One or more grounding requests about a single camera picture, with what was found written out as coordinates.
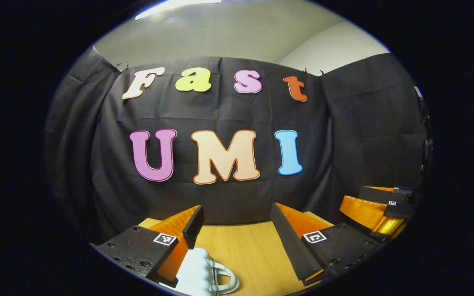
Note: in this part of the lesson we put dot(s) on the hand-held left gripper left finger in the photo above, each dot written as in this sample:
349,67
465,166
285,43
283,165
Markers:
194,226

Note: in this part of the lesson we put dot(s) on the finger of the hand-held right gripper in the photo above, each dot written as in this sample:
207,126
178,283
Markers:
381,194
368,213

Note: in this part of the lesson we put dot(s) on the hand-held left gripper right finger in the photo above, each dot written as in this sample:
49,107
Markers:
290,246

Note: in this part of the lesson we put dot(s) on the black backdrop cloth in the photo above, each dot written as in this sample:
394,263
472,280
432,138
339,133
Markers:
344,144

